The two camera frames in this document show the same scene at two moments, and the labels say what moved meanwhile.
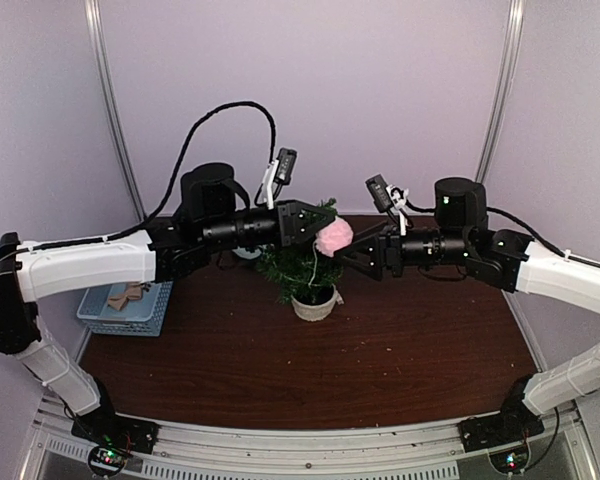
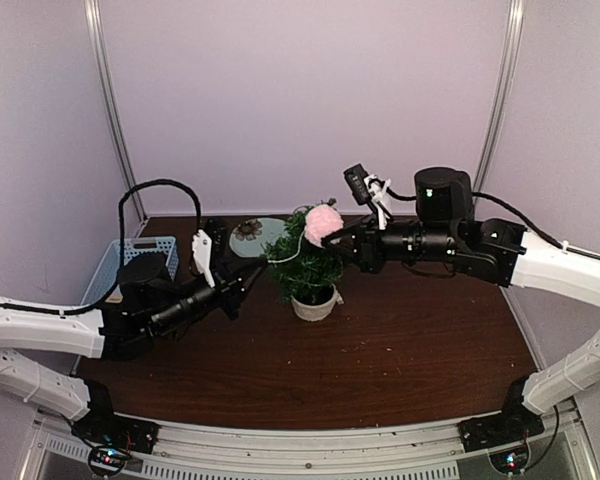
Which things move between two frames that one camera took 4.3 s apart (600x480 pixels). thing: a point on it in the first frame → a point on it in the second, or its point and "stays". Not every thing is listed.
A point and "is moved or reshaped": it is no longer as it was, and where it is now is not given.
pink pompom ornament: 336,235 is moved or reshaped
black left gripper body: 286,229 → 227,291
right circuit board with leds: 511,461 stays
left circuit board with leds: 107,460 stays
